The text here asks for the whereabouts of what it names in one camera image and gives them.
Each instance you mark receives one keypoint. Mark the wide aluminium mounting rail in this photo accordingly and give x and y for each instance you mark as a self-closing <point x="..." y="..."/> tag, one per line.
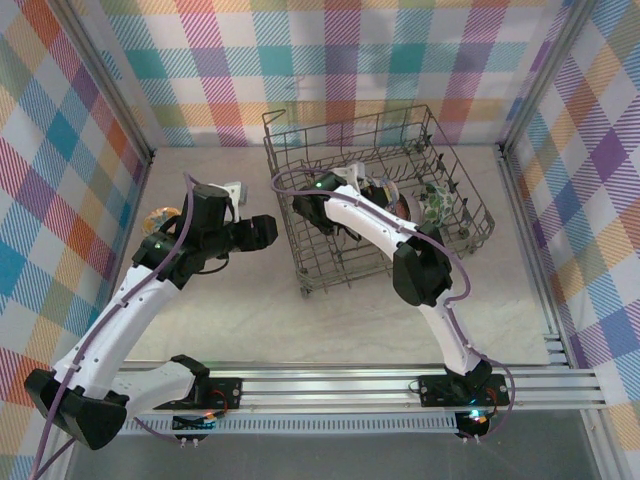
<point x="325" y="390"/>

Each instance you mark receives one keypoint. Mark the orange blue patterned bowl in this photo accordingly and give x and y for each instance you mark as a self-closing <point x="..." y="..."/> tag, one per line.
<point x="157" y="217"/>

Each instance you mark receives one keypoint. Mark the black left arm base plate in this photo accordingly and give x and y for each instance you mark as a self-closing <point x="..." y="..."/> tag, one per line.
<point x="225" y="395"/>

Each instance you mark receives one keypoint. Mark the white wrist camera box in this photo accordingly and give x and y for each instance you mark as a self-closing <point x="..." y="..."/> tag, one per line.
<point x="356" y="174"/>
<point x="237" y="192"/>

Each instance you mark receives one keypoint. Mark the aluminium frame post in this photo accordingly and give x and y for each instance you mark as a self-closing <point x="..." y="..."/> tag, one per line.
<point x="545" y="75"/>
<point x="600" y="445"/>
<point x="110" y="80"/>
<point x="60" y="460"/>

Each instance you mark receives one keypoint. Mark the green spotted bowl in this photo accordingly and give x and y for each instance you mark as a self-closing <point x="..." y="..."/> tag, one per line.
<point x="440" y="202"/>

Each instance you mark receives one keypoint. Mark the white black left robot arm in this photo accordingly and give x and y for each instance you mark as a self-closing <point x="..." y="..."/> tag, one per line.
<point x="115" y="320"/>

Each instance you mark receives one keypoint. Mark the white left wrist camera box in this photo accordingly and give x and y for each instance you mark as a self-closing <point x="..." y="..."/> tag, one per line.
<point x="237" y="192"/>

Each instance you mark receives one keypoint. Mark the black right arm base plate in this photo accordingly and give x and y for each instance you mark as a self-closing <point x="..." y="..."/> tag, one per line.
<point x="435" y="390"/>

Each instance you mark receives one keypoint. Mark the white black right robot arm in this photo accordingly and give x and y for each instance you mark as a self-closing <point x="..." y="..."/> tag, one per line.
<point x="365" y="220"/>

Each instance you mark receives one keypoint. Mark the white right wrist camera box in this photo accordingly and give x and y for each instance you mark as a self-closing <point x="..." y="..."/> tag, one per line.
<point x="356" y="174"/>

